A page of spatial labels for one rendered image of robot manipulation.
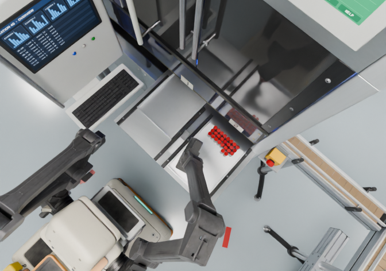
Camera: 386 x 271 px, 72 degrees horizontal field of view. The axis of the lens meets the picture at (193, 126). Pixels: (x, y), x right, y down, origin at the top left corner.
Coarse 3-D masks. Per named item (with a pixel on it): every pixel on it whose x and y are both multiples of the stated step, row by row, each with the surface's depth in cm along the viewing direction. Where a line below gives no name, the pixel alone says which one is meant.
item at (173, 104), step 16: (176, 80) 154; (160, 96) 151; (176, 96) 151; (192, 96) 152; (144, 112) 148; (160, 112) 149; (176, 112) 149; (192, 112) 149; (160, 128) 143; (176, 128) 147
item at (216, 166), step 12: (204, 132) 147; (204, 144) 145; (216, 144) 145; (204, 156) 143; (216, 156) 144; (228, 156) 144; (240, 156) 144; (204, 168) 142; (216, 168) 142; (228, 168) 142; (216, 180) 140
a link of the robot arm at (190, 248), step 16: (192, 224) 70; (208, 224) 69; (176, 240) 77; (192, 240) 67; (208, 240) 69; (144, 256) 90; (160, 256) 81; (176, 256) 72; (192, 256) 68; (208, 256) 68
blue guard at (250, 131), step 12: (108, 0) 132; (108, 12) 146; (120, 12) 133; (120, 24) 147; (132, 24) 133; (144, 36) 134; (156, 48) 134; (168, 60) 134; (180, 72) 135; (192, 72) 123; (192, 84) 135; (204, 84) 124; (204, 96) 136; (216, 96) 125; (216, 108) 136; (228, 108) 124; (228, 120) 137; (240, 120) 125; (252, 132) 125
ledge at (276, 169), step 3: (267, 150) 146; (261, 153) 145; (264, 153) 145; (267, 153) 146; (258, 156) 145; (261, 156) 145; (264, 156) 145; (261, 159) 145; (285, 159) 145; (264, 162) 146; (282, 162) 145; (273, 165) 144; (279, 165) 144; (282, 165) 144; (273, 168) 144; (276, 168) 144; (279, 168) 144; (276, 171) 143
